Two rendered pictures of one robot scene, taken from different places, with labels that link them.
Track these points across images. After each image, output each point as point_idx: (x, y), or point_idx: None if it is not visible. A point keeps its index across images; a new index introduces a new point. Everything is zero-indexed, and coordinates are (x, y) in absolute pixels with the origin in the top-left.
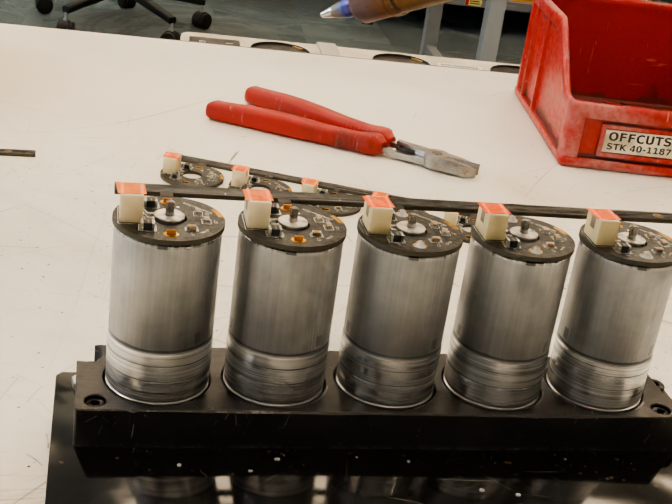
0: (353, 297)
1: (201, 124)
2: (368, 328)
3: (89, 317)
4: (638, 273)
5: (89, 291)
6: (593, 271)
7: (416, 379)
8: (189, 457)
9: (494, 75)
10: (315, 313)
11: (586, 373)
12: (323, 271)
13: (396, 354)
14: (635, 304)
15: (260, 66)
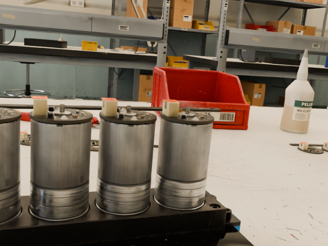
0: (30, 156)
1: None
2: (39, 173)
3: None
4: (192, 128)
5: None
6: (168, 131)
7: (72, 201)
8: None
9: (143, 103)
10: (1, 164)
11: (172, 189)
12: (3, 137)
13: (57, 186)
14: (193, 146)
15: (47, 104)
